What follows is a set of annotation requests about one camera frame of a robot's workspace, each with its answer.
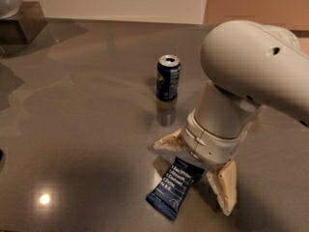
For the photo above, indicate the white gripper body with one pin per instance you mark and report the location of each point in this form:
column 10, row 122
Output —
column 210, row 142

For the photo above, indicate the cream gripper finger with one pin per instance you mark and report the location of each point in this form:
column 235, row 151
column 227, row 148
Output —
column 172, row 142
column 223, row 181

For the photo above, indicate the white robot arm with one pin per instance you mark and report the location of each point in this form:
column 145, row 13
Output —
column 249, row 65

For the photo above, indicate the dark blue rxbar wrapper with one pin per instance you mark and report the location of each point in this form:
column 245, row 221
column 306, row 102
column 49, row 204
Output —
column 169, row 194

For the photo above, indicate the dark blue soda can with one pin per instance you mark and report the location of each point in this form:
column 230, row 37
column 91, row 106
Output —
column 168, row 75

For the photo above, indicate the dark wooden block stand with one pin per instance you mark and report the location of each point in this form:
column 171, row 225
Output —
column 23, row 27

